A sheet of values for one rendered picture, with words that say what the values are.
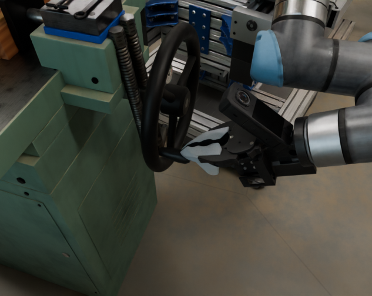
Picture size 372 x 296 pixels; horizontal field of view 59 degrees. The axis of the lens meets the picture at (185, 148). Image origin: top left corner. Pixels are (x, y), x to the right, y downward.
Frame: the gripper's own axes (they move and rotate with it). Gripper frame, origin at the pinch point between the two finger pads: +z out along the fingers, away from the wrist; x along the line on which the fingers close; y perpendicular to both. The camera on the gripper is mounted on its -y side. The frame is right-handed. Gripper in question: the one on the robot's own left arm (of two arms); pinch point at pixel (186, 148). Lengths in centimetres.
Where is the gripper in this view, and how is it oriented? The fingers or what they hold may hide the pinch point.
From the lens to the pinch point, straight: 56.3
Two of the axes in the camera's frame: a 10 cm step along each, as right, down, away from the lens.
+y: 4.7, 6.8, 5.6
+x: 3.1, -7.2, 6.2
